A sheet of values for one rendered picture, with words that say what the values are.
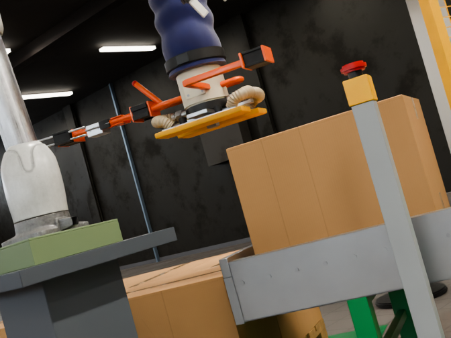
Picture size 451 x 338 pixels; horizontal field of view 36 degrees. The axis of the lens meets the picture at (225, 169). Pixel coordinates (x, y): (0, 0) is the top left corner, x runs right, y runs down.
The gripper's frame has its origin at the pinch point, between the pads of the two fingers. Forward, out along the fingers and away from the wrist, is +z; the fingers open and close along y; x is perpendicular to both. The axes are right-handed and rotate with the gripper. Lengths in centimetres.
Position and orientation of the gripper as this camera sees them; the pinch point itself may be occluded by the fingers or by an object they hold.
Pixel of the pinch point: (214, 5)
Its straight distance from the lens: 232.0
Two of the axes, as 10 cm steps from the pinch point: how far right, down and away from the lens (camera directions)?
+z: 6.9, 6.6, 2.8
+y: 5.2, -2.0, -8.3
